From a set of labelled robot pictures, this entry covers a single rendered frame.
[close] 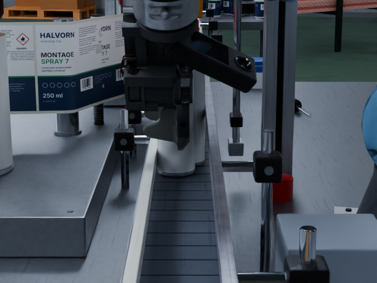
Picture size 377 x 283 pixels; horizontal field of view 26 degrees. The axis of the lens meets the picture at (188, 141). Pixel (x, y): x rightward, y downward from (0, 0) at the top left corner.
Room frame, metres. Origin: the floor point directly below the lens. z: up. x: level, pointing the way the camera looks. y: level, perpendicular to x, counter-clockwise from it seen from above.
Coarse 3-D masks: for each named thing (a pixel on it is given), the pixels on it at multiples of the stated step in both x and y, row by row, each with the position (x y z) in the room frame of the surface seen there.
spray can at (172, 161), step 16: (192, 80) 1.07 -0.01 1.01; (192, 96) 1.07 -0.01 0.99; (192, 112) 1.07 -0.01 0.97; (192, 128) 1.07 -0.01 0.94; (160, 144) 1.07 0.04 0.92; (176, 144) 1.06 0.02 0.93; (192, 144) 1.07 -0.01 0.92; (160, 160) 1.07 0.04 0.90; (176, 160) 1.06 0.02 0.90; (192, 160) 1.07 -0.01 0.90; (176, 176) 1.06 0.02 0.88
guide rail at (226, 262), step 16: (208, 80) 1.35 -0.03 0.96; (208, 96) 1.21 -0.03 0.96; (208, 112) 1.09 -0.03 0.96; (208, 128) 1.00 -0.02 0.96; (208, 144) 0.93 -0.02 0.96; (224, 192) 0.73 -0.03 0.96; (224, 208) 0.68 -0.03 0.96; (224, 224) 0.64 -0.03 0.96; (224, 240) 0.61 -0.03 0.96; (224, 256) 0.57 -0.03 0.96; (224, 272) 0.54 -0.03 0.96
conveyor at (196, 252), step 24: (168, 192) 0.99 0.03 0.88; (192, 192) 0.99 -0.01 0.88; (168, 216) 0.90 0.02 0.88; (192, 216) 0.90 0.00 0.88; (168, 240) 0.82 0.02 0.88; (192, 240) 0.82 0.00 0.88; (144, 264) 0.75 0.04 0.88; (168, 264) 0.75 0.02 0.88; (192, 264) 0.75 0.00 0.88; (216, 264) 0.75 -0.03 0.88
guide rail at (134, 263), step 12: (156, 144) 1.10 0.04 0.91; (156, 156) 1.05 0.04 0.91; (144, 180) 0.93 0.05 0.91; (144, 192) 0.88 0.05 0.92; (144, 204) 0.84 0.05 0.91; (144, 216) 0.80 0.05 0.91; (144, 228) 0.76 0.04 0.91; (132, 240) 0.73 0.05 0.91; (144, 240) 0.76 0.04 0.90; (132, 252) 0.70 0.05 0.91; (132, 264) 0.67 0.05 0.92; (132, 276) 0.64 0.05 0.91
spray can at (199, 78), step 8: (200, 72) 1.11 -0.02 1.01; (200, 80) 1.11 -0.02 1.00; (200, 88) 1.11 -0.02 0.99; (200, 96) 1.11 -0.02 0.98; (200, 104) 1.11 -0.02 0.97; (200, 112) 1.11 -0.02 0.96; (200, 120) 1.11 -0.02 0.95; (200, 128) 1.11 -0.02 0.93; (200, 136) 1.11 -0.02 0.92; (200, 144) 1.11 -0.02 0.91; (200, 152) 1.11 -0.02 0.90; (200, 160) 1.11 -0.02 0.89
